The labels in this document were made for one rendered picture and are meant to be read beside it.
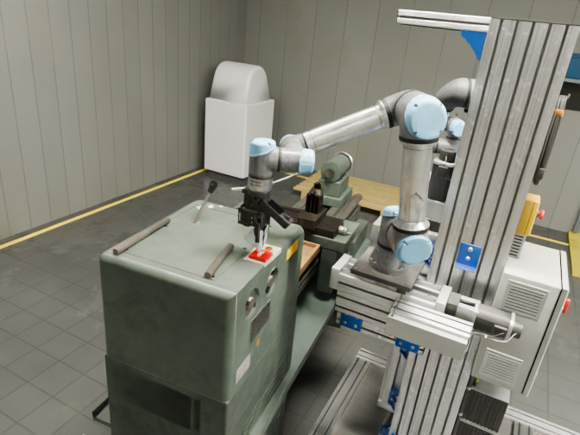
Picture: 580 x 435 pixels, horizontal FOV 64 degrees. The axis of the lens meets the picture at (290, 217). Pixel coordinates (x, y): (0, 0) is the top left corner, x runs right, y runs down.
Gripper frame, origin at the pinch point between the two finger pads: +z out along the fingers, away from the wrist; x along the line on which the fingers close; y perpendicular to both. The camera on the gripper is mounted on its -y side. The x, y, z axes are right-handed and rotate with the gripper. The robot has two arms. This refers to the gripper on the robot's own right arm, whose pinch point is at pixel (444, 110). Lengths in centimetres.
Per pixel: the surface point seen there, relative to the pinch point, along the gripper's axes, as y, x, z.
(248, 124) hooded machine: 63, -166, 283
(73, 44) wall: -37, -288, 153
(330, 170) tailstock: 40, -62, 25
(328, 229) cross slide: 53, -61, -35
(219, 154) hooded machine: 101, -206, 290
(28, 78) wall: -13, -308, 110
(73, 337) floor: 129, -221, -35
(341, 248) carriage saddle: 62, -54, -40
